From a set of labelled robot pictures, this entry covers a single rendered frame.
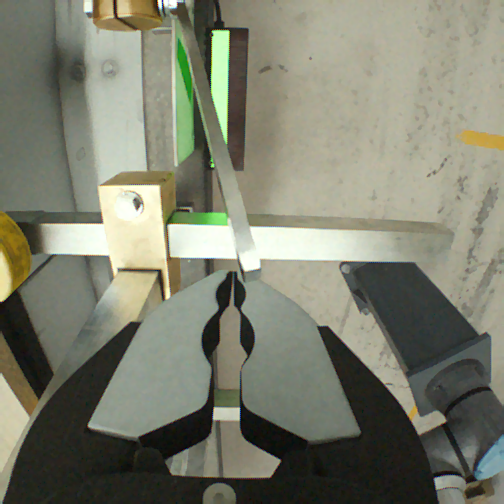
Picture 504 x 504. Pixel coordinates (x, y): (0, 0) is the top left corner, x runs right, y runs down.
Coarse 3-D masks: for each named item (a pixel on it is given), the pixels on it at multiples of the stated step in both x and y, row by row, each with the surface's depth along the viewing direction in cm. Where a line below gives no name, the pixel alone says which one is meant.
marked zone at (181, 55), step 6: (180, 42) 24; (180, 48) 24; (180, 54) 24; (180, 60) 24; (186, 60) 27; (180, 66) 25; (186, 66) 27; (186, 72) 27; (186, 78) 28; (186, 84) 28; (186, 90) 29
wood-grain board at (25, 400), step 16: (0, 336) 27; (0, 352) 26; (0, 368) 26; (16, 368) 29; (0, 384) 27; (16, 384) 28; (0, 400) 29; (16, 400) 28; (32, 400) 31; (0, 416) 30; (16, 416) 30; (0, 432) 32; (16, 432) 32; (0, 448) 35; (0, 464) 38
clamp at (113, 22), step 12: (96, 0) 15; (108, 0) 15; (120, 0) 15; (132, 0) 15; (144, 0) 16; (156, 0) 16; (96, 12) 16; (108, 12) 15; (120, 12) 15; (132, 12) 16; (144, 12) 16; (156, 12) 17; (96, 24) 17; (108, 24) 17; (120, 24) 17; (132, 24) 18; (144, 24) 18; (156, 24) 18
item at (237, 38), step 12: (240, 36) 30; (240, 48) 30; (240, 60) 31; (240, 72) 32; (240, 84) 32; (240, 96) 33; (240, 108) 34; (228, 120) 34; (240, 120) 34; (228, 132) 35; (240, 132) 35; (228, 144) 36; (240, 144) 36; (240, 156) 36
